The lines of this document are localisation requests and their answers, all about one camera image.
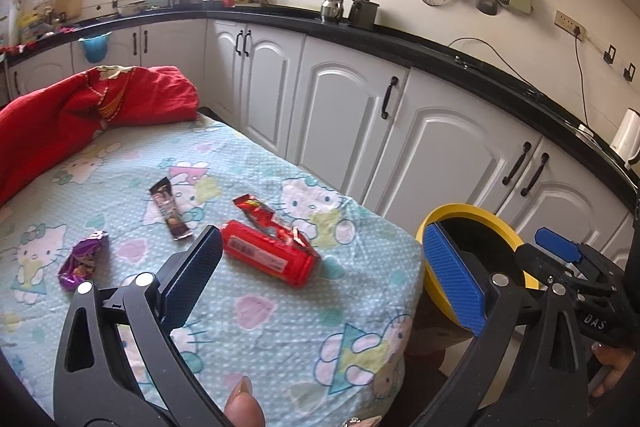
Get yellow trash bin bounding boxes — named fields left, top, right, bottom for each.
left=416, top=203, right=542, bottom=334

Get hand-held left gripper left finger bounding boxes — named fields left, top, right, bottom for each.
left=52, top=224, right=236, bottom=427

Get red blanket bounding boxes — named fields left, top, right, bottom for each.
left=0, top=65, right=201, bottom=208

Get steel kettle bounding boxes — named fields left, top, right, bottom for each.
left=321, top=0, right=346, bottom=24

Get person's left hand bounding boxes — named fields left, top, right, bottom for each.
left=223, top=376, right=267, bottom=427

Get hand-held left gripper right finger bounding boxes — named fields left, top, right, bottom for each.
left=415, top=222, right=601, bottom=427

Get black kitchen countertop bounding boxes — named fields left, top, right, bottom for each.
left=0, top=4, right=640, bottom=202

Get purple snack wrapper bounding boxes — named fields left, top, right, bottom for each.
left=57, top=229, right=110, bottom=292

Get person's right hand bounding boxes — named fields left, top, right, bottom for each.
left=590, top=342, right=636, bottom=400

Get white kitchen cabinets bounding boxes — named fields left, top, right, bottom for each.
left=0, top=18, right=640, bottom=268

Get cartoon cat printed bed sheet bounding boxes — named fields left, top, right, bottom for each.
left=0, top=109, right=426, bottom=427

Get black power cable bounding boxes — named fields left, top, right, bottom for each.
left=447, top=32, right=596, bottom=132

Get wall socket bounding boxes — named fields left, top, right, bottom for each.
left=555, top=10, right=587, bottom=42

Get red cylindrical biscuit pack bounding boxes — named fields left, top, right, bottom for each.
left=221, top=220, right=322, bottom=289

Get dark metal pot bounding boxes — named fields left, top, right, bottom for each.
left=347, top=0, right=381, bottom=30

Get dark brown snack wrapper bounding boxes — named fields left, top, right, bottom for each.
left=149, top=177, right=194, bottom=241

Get white electric kettle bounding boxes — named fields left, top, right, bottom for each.
left=611, top=108, right=640, bottom=165

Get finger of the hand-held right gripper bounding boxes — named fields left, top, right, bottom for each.
left=534, top=228, right=626, bottom=303
left=515, top=243, right=576, bottom=289

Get red torn snack wrapper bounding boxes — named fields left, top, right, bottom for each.
left=232, top=193, right=313, bottom=250

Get blue plastic basket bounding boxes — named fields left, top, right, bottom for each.
left=79, top=32, right=113, bottom=64

